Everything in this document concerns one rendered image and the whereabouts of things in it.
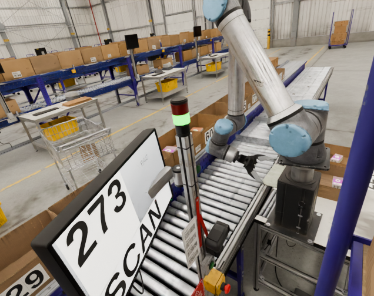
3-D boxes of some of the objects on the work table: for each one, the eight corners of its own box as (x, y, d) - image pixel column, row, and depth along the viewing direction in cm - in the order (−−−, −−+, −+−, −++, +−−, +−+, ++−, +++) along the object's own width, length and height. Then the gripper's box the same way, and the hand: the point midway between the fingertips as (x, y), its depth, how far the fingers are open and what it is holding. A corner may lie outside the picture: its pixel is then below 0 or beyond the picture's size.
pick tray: (353, 206, 138) (357, 193, 133) (287, 188, 159) (288, 177, 154) (355, 181, 157) (359, 169, 153) (296, 168, 179) (297, 157, 174)
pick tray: (352, 178, 160) (355, 167, 155) (295, 164, 183) (296, 154, 178) (357, 160, 179) (360, 148, 174) (304, 149, 202) (306, 140, 197)
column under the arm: (322, 215, 135) (332, 169, 119) (312, 246, 117) (322, 198, 102) (278, 200, 150) (281, 158, 135) (263, 226, 133) (266, 181, 117)
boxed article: (341, 182, 157) (343, 177, 154) (341, 191, 149) (342, 185, 147) (332, 181, 159) (333, 175, 157) (331, 189, 152) (332, 184, 150)
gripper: (242, 141, 128) (276, 155, 124) (227, 172, 129) (261, 187, 124) (242, 139, 120) (279, 154, 116) (227, 172, 120) (263, 189, 116)
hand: (270, 171), depth 117 cm, fingers open, 14 cm apart
